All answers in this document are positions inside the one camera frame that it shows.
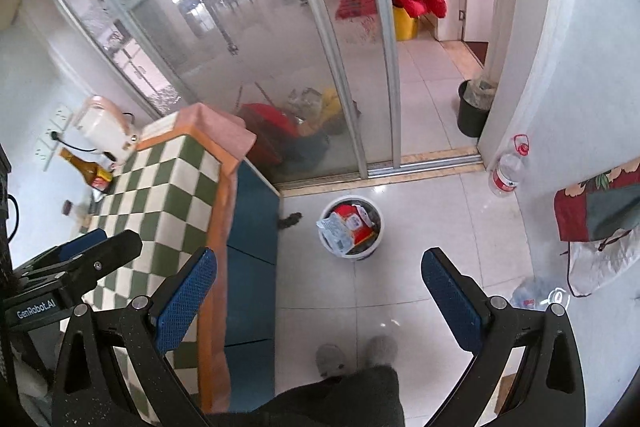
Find person's dark trousers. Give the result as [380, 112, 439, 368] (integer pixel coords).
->
[250, 364, 406, 427]

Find brown doormat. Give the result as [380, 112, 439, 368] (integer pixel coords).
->
[462, 41, 488, 70]

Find white plastic bag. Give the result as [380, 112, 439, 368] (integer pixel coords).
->
[567, 229, 640, 299]

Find glass sliding door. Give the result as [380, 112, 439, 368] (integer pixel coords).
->
[37, 0, 403, 182]

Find red and white snack bag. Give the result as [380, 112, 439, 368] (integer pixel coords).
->
[318, 203, 377, 254]

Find dark sauce bottle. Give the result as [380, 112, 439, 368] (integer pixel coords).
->
[60, 148, 115, 194]

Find red patterned rug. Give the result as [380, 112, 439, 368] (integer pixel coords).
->
[335, 0, 381, 20]

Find large clear water bottle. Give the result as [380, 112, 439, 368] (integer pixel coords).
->
[489, 133, 531, 199]

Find white kitchen appliance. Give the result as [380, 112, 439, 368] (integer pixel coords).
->
[72, 96, 138, 165]

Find yellow bin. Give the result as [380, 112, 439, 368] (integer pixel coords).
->
[392, 4, 421, 42]

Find white plastic bucket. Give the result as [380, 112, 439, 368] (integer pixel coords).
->
[318, 196, 383, 262]

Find white wall socket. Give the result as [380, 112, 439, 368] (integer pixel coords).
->
[35, 134, 58, 172]
[50, 104, 71, 132]

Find grey slipper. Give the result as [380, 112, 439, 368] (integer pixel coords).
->
[316, 343, 350, 378]

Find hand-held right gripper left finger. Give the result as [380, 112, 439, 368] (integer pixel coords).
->
[50, 247, 219, 427]

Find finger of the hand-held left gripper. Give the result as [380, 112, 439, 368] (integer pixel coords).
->
[15, 228, 109, 274]
[59, 229, 144, 297]

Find black waste bin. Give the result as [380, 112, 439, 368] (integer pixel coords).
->
[457, 77, 498, 138]

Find crushed clear plastic bottle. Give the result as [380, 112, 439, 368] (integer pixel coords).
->
[510, 276, 572, 312]

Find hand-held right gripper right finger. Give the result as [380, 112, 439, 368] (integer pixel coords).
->
[421, 247, 587, 427]

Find floral patterned cloth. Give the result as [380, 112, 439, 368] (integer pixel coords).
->
[553, 157, 640, 243]

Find blue cabinet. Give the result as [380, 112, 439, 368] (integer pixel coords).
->
[222, 157, 282, 413]

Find green white checkered tablecloth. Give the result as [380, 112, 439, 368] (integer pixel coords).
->
[60, 103, 258, 413]

